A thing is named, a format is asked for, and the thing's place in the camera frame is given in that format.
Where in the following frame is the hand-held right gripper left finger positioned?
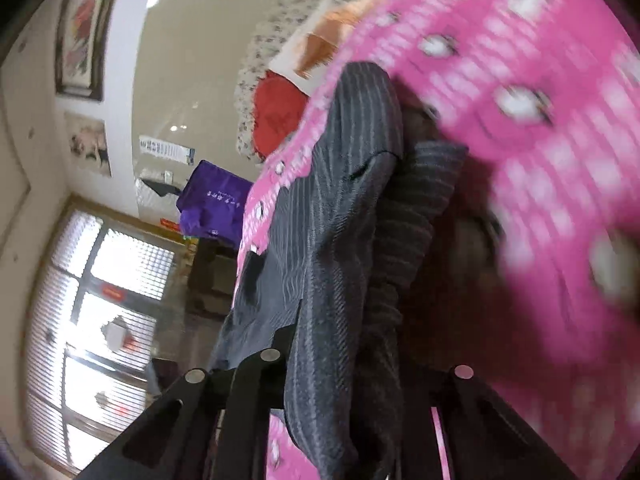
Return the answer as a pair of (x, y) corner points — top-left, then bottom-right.
(75, 327), (301, 480)

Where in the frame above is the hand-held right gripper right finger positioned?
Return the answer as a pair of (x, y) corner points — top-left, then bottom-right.
(400, 364), (576, 480)

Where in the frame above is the grey striped jacket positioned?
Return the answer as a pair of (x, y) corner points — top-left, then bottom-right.
(210, 60), (471, 480)

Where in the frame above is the dark side table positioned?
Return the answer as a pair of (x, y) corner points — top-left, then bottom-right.
(187, 237), (241, 316)

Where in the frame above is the purple bag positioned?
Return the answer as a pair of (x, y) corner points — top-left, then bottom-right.
(176, 160), (256, 251)

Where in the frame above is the window with blinds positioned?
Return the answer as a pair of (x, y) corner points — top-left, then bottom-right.
(22, 200), (188, 476)

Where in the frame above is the pink printed blanket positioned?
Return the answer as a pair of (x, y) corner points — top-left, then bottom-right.
(232, 0), (640, 480)

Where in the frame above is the red pillow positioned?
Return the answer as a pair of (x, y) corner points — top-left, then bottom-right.
(252, 71), (308, 158)

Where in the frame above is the white and orange pillow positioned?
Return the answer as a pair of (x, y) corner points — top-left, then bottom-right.
(270, 0), (396, 96)

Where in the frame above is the grey floral headboard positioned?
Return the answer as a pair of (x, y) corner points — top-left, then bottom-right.
(234, 0), (401, 161)

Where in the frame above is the framed flower picture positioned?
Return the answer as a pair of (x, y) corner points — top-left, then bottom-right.
(55, 0), (126, 103)

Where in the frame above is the dark wall fixture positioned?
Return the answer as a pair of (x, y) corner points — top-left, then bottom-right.
(140, 175), (183, 198)

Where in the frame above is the white wall paper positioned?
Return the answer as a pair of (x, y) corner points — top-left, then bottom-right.
(139, 135), (195, 165)

